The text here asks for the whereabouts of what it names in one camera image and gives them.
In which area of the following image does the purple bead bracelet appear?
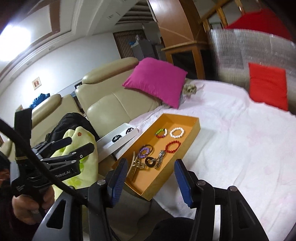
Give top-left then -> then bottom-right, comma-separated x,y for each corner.
139,146 -> 151,159

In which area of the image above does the metal clasp bracelet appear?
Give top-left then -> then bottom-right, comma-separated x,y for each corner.
153,150 -> 166,169

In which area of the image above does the black ring accessory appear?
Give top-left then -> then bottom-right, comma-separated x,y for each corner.
145,157 -> 157,168

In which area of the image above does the red bead bracelet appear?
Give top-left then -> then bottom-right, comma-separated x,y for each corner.
164,140 -> 182,154

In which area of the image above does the silver bangle ring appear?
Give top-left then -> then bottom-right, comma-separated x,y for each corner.
138,144 -> 155,156

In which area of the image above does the white bead bracelet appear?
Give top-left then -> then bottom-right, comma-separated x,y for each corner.
169,126 -> 185,139

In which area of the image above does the multicolour bead bracelet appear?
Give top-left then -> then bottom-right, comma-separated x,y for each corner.
155,128 -> 168,139

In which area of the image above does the white jewelry box lid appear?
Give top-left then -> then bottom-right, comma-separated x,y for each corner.
96,123 -> 138,162

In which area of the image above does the person left hand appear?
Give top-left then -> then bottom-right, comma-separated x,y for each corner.
12,186 -> 55,225

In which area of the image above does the yellow green printed cloth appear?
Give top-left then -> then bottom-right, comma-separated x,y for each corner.
50,126 -> 99,189

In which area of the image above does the orange cardboard box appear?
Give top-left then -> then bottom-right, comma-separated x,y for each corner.
120,113 -> 201,201

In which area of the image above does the black bag on sofa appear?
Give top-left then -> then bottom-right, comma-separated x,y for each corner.
45,113 -> 100,143

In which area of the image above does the beige leather sofa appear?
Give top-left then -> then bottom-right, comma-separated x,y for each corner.
0,57 -> 163,163

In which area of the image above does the floral scrunchie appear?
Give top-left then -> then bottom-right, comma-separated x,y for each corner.
182,84 -> 197,95

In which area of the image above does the magenta cushion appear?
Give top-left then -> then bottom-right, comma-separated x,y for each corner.
122,57 -> 187,108

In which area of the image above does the red cushion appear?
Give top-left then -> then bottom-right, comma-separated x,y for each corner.
248,63 -> 288,111

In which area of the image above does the wooden pillar cabinet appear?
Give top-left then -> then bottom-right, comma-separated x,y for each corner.
148,0 -> 209,79

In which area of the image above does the silver foil insulation panel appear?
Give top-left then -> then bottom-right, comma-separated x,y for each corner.
207,28 -> 296,93

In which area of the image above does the wooden stair railing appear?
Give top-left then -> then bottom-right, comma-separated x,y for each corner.
199,0 -> 246,32

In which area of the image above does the red blanket on railing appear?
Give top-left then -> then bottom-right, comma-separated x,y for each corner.
225,9 -> 292,40

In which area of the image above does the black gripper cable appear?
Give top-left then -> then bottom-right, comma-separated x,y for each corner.
0,117 -> 102,216

